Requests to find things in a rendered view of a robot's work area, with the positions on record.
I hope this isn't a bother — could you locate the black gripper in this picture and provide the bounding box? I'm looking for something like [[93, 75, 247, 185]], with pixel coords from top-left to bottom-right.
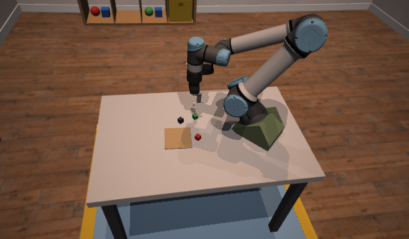
[[186, 63, 214, 103]]

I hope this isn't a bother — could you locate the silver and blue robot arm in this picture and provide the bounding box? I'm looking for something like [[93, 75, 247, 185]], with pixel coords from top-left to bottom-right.
[[187, 14, 328, 125]]

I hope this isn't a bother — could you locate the orange flat mat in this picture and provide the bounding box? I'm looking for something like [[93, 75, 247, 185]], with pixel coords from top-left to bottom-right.
[[165, 127, 193, 149]]

